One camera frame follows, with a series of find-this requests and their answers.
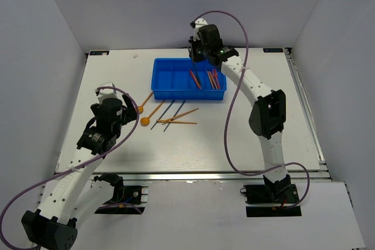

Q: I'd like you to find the orange spoon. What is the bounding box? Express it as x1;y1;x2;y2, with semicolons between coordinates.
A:
138;92;153;114
140;101;164;126

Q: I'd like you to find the dark blue plastic knife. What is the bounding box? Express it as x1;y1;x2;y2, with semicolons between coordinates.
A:
192;61;202;88

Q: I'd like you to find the red-orange plastic knife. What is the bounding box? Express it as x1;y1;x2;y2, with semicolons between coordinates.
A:
189;70;202;89

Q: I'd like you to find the red-orange plastic fork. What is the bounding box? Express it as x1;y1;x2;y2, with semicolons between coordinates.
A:
212;69;221;90

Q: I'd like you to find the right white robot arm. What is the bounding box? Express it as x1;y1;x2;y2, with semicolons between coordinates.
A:
189;18;291;203

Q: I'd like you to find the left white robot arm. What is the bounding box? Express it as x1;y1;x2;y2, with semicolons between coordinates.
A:
21;90;137;249

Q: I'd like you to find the orange chopstick lower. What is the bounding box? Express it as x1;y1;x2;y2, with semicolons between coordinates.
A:
156;119;198;125

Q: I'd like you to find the orange chopstick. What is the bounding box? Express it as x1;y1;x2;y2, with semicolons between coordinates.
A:
156;108;199;123
156;119;198;125

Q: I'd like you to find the dark blue chopstick left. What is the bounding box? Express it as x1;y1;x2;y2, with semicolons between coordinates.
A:
150;100;175;130

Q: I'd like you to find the orange chopstick upper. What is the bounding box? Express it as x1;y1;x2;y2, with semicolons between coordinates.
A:
156;108;199;123

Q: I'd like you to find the blue divided plastic tray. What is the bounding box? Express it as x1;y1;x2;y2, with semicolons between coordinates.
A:
151;58;227;101

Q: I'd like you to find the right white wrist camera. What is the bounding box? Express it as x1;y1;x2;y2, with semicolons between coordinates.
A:
190;18;208;37

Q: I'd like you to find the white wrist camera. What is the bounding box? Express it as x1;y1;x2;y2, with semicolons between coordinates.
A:
190;18;208;37
94;81;117;104

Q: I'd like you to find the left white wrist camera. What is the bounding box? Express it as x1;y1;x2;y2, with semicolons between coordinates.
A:
94;81;117;104

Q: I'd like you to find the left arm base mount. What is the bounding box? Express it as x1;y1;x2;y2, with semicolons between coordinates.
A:
93;173;148;215

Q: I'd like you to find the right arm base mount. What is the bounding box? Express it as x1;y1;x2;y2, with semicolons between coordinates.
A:
240;184;302;218

